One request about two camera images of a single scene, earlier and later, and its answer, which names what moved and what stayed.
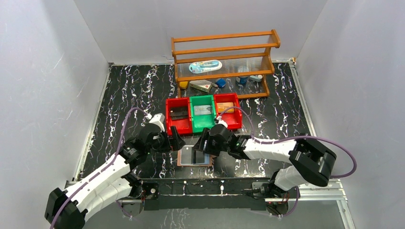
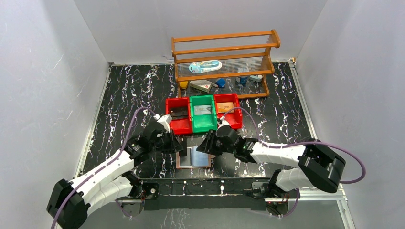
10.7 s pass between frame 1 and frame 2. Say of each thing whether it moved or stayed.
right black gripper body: stayed
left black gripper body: stayed
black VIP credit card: moved
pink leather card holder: stayed
